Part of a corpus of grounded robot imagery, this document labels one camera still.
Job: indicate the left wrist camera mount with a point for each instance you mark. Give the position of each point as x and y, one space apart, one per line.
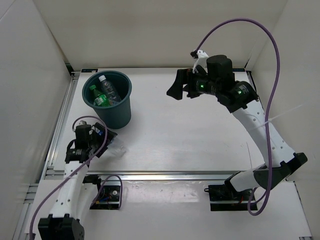
82 122

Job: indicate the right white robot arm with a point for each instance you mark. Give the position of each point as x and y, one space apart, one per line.
280 160

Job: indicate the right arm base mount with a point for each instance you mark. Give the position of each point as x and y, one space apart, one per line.
223 200

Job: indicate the clear unlabelled plastic bottle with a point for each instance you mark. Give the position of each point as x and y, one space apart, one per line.
108 88

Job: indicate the dark green plastic bin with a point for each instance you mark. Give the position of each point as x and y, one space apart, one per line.
115 116

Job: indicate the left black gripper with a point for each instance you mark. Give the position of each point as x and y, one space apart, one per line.
102 137

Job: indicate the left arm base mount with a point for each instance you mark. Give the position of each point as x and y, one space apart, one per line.
110 197

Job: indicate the green soda bottle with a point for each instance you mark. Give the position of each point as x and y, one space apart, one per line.
100 99

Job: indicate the clear labelled square bottle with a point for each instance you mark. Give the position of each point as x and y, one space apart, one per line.
113 102

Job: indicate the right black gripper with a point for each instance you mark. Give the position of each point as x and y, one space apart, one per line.
184 77

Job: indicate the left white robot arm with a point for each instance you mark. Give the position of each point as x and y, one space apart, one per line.
75 196

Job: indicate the blue label water bottle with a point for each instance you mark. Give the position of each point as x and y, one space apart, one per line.
113 144

